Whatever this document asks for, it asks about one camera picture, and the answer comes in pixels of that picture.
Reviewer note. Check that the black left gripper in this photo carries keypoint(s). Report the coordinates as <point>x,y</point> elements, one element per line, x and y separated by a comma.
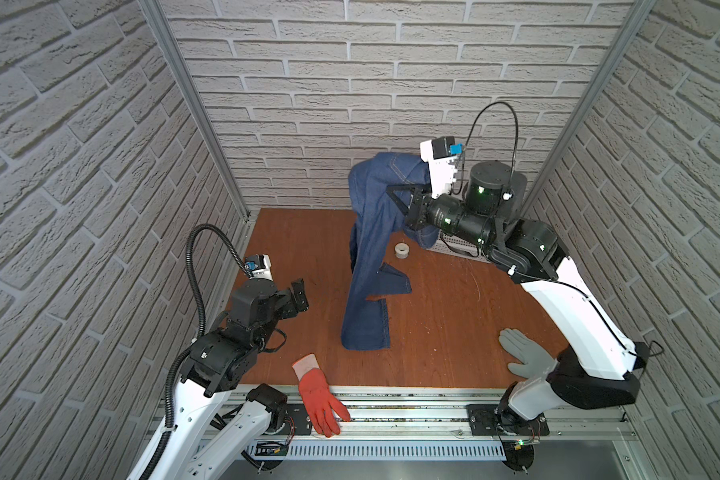
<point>302,300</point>

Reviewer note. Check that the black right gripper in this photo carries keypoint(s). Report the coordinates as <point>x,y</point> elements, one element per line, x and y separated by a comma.
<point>419,217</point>

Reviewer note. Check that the blue denim trousers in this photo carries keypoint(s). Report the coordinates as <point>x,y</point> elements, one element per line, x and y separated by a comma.
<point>365,323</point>

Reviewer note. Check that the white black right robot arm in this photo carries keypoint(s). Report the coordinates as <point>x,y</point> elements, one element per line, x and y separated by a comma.
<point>597,368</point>

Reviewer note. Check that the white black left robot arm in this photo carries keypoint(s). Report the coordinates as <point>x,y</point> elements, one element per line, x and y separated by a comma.
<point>202,378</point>

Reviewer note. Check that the white tape roll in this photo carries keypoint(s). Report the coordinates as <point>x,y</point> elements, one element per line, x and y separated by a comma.
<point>401,250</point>

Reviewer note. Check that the white plastic perforated basket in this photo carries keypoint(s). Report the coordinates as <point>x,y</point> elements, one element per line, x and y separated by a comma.
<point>455,246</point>

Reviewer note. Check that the red work glove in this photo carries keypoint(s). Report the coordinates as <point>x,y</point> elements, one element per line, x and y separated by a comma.
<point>321,405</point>

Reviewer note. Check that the grey work glove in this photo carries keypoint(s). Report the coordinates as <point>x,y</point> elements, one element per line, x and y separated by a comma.
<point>530,359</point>

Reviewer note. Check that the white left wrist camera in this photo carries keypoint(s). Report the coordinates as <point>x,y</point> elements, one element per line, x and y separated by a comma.
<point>259,266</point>

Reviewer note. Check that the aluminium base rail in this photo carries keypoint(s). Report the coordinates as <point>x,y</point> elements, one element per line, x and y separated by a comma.
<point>427,424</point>

